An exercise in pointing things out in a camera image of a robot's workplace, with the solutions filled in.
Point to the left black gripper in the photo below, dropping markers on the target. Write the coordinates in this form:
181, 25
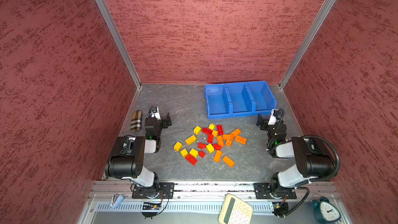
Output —
162, 121

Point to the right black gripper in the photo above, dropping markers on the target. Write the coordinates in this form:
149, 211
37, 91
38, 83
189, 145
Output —
265, 122

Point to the yellow lego long slanted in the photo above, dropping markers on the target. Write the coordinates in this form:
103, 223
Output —
191, 140

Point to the yellow lego top small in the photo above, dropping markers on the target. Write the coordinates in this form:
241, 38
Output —
197, 130

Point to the blue three-compartment bin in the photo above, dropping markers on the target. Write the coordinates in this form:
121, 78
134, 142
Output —
242, 99

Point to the red lego top long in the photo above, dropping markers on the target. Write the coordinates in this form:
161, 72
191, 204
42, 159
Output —
220, 130

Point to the red lego long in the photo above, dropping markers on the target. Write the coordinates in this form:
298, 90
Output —
191, 159
220, 130

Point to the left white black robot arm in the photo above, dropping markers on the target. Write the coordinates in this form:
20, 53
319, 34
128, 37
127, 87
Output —
126, 160

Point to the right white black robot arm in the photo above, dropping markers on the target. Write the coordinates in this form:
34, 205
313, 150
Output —
315, 159

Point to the plaid brown glasses case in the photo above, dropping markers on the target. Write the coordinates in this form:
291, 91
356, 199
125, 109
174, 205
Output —
136, 121

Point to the red lego long bottom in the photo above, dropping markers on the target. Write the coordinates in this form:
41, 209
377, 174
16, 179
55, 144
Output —
191, 159

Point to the red lego small bottom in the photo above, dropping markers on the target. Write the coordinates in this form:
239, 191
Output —
202, 154

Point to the small clear plastic piece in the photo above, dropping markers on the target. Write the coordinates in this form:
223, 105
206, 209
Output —
116, 200

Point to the cream calculator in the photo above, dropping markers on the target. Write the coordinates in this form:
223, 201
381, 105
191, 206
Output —
235, 211

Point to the dark green alarm clock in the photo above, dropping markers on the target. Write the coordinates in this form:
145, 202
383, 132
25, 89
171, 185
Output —
324, 212

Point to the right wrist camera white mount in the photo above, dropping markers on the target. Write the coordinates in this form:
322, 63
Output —
276, 116

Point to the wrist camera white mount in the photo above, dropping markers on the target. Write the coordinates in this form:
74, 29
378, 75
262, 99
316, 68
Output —
154, 112
276, 116

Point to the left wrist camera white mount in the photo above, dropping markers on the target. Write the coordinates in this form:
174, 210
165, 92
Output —
154, 112

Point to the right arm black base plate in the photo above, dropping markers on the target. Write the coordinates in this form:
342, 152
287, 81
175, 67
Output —
268, 191

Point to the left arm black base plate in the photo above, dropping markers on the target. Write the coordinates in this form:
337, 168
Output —
163, 190

